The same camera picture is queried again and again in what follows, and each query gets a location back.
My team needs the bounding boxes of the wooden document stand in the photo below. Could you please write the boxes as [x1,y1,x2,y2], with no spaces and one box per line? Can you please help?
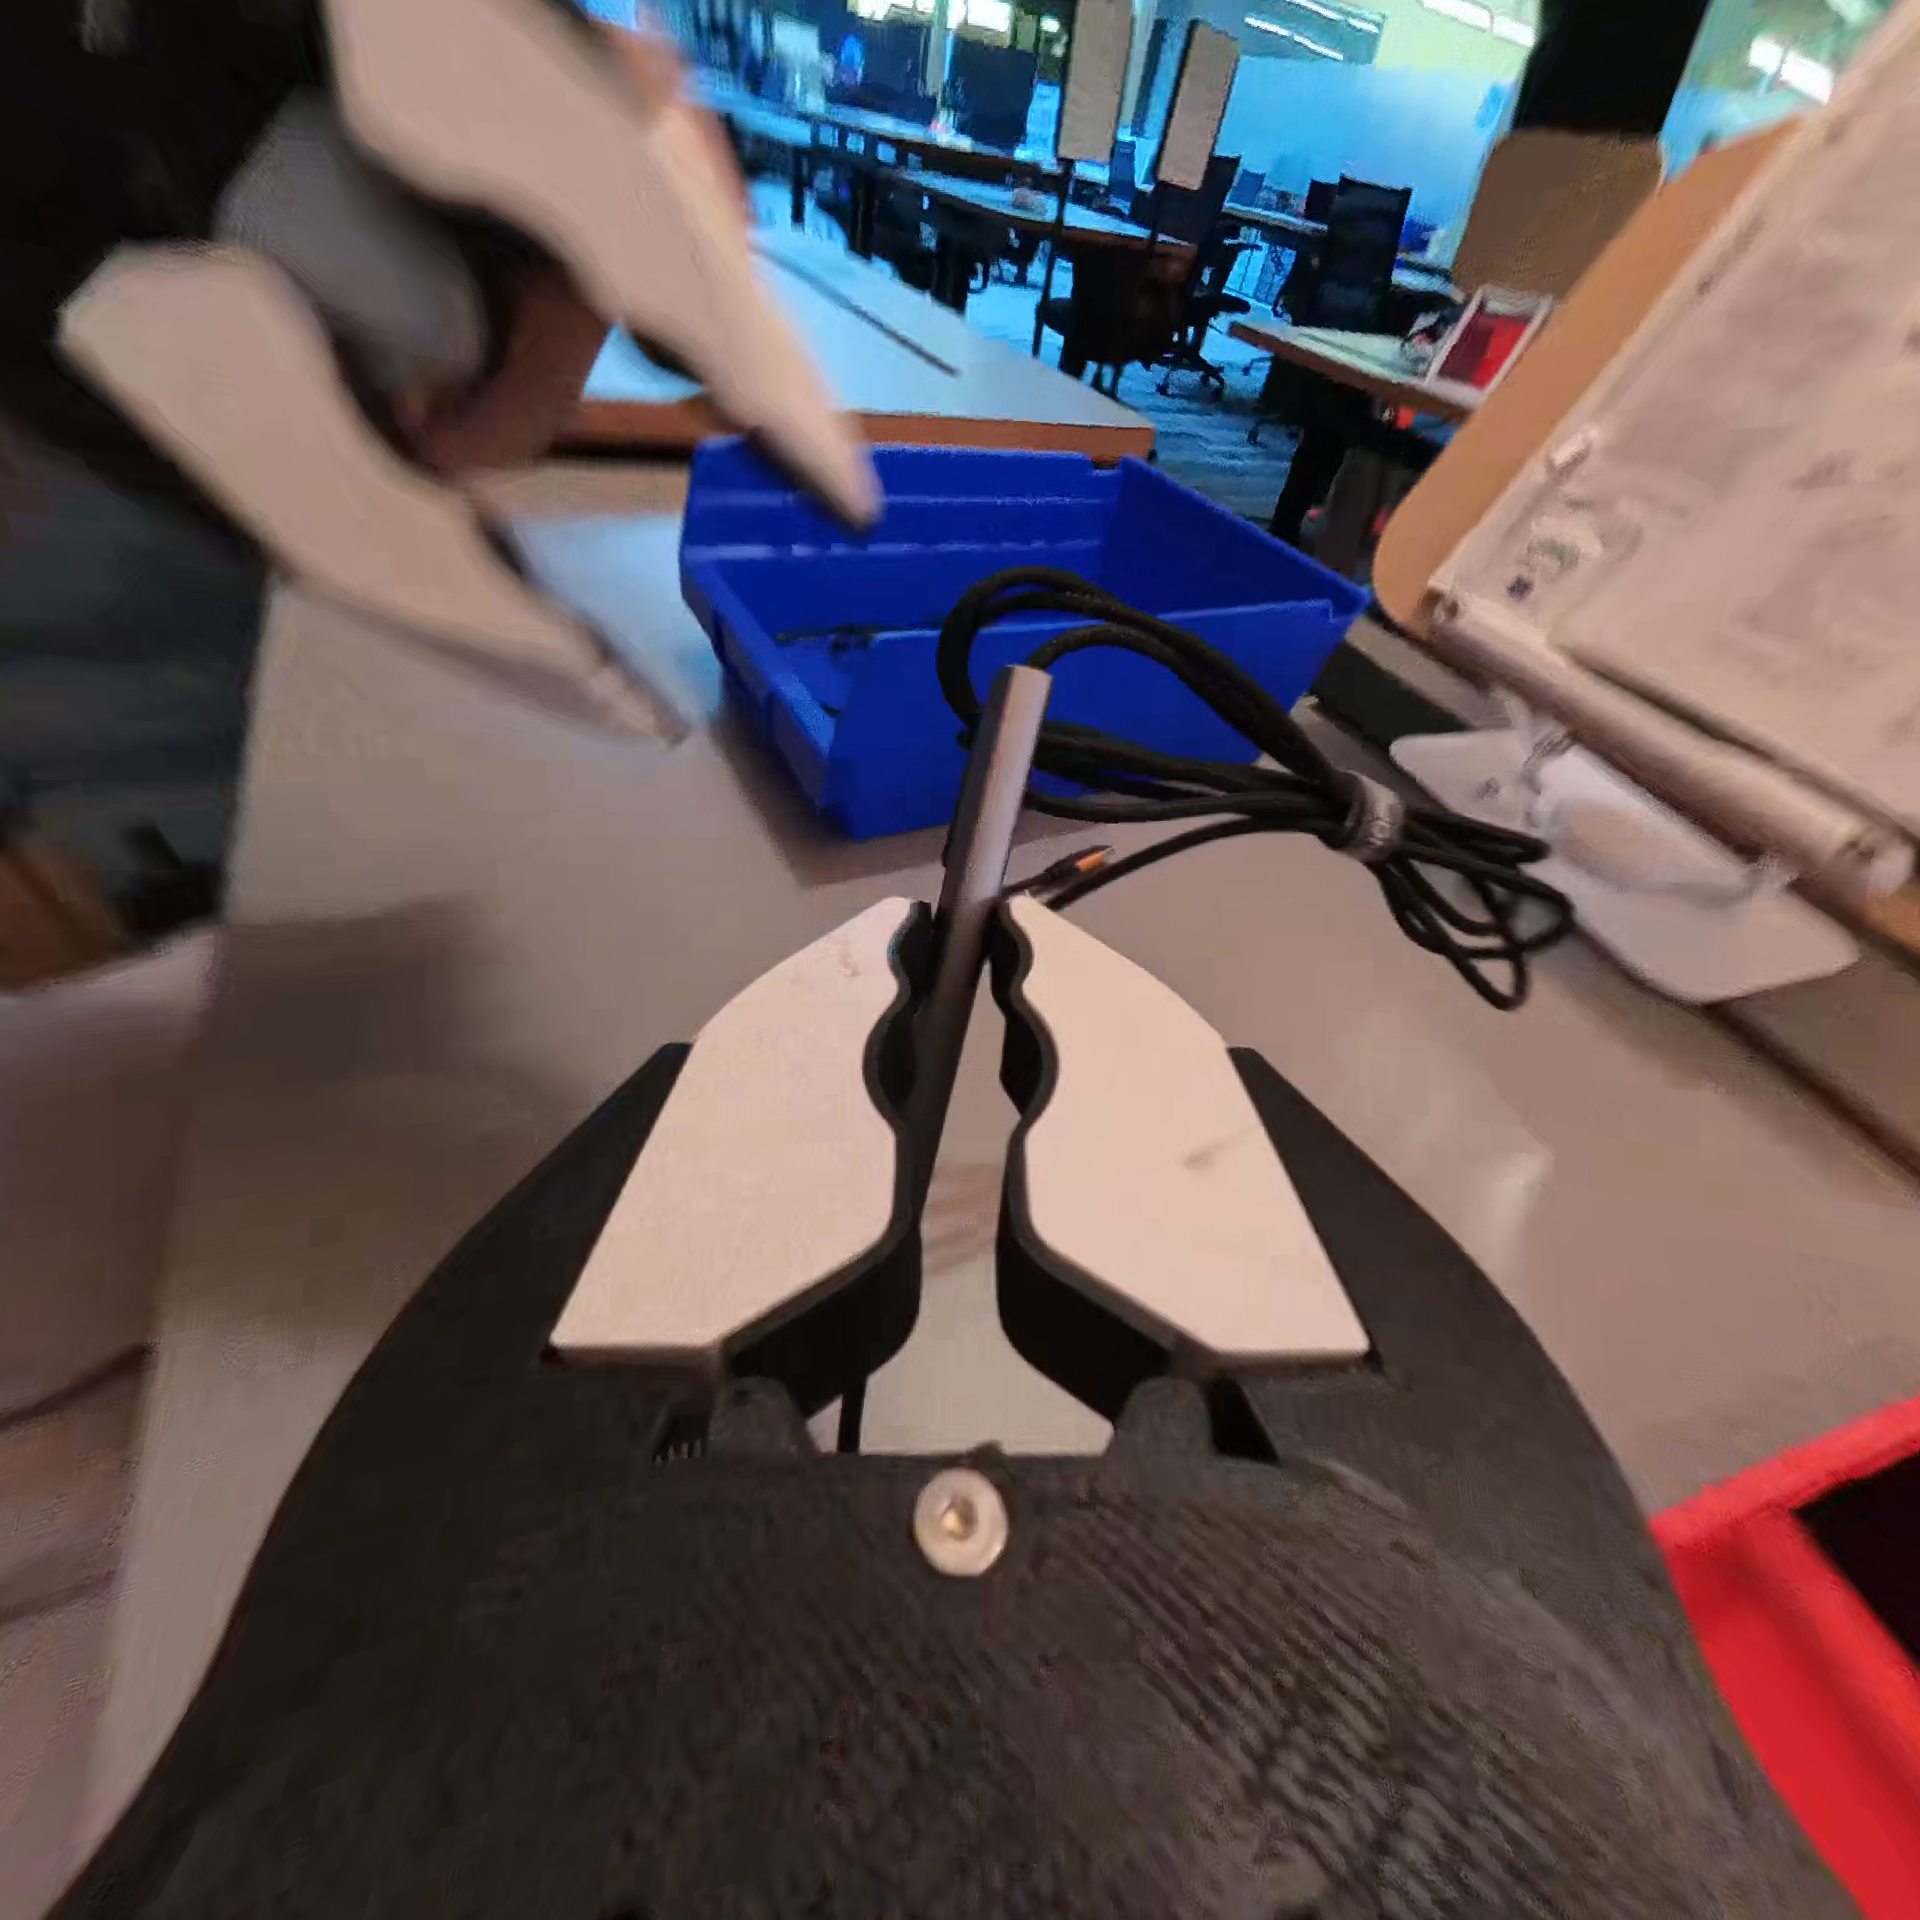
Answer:
[1369,0,1920,1011]

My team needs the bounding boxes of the grey work desk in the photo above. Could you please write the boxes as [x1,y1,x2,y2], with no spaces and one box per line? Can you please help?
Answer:
[82,456,1920,1863]

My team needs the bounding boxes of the laminated instruction sheets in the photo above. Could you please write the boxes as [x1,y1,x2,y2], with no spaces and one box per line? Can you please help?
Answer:
[1425,0,1920,903]

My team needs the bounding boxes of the row of office desks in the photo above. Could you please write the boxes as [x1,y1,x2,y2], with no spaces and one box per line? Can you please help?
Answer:
[705,89,1202,324]

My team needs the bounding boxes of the tan partition panel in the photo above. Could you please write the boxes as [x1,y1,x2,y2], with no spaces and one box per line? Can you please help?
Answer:
[1154,17,1243,193]
[1054,0,1137,164]

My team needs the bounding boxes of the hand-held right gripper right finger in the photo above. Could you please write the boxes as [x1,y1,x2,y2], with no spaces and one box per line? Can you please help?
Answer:
[993,893,1374,1379]

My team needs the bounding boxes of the grey USB hub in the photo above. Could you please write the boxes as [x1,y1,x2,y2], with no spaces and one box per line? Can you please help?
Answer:
[897,663,1055,1203]

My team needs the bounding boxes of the black braided cable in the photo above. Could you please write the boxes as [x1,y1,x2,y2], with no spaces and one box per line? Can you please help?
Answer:
[933,567,1580,1011]

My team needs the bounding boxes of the small wooden edged desk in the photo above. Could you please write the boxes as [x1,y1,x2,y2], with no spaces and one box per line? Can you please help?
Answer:
[1227,320,1478,549]

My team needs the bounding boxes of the black office chair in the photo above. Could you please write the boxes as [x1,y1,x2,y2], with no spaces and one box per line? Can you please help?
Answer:
[1289,176,1414,337]
[1035,158,1255,400]

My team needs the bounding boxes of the brown cardboard panel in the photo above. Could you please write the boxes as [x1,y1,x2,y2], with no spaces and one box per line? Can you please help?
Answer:
[1451,127,1663,302]

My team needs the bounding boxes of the person's grey sweater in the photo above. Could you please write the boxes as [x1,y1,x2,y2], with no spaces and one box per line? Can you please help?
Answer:
[0,920,226,1653]

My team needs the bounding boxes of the person's left hand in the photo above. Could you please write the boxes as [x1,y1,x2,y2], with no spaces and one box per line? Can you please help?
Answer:
[417,268,613,477]

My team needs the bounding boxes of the red plastic bin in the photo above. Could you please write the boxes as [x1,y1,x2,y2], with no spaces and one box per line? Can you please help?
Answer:
[1647,1399,1920,1920]

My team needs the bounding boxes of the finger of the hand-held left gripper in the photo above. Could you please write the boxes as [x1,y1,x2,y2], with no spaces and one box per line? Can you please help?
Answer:
[321,0,887,529]
[57,244,693,748]

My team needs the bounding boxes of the black pillar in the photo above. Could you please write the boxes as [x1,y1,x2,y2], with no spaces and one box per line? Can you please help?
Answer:
[1510,0,1714,140]

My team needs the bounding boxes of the red framed sign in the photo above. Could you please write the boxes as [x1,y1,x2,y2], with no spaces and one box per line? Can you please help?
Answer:
[1422,285,1555,388]

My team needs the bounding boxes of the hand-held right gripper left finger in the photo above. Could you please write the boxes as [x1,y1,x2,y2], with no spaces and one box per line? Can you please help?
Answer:
[548,895,924,1366]

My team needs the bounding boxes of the blue plastic bin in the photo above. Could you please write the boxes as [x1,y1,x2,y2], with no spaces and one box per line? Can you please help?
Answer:
[679,433,1374,846]

